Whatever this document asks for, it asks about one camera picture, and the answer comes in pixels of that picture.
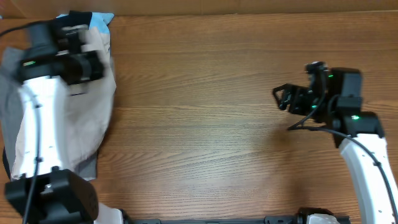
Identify black and blue shirt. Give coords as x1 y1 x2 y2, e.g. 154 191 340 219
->
55 11 114 34

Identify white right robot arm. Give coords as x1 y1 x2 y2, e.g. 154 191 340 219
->
272 62 397 223

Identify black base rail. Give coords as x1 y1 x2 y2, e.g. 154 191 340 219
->
124 214 352 224

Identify beige khaki shorts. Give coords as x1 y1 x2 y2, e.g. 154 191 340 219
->
11 24 116 180

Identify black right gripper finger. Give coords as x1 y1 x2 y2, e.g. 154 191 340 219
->
272 83 298 93
272 91 292 110

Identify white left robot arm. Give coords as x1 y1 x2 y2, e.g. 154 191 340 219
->
5 11 129 223

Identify grey shorts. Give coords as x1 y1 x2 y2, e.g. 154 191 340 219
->
1 47 101 180

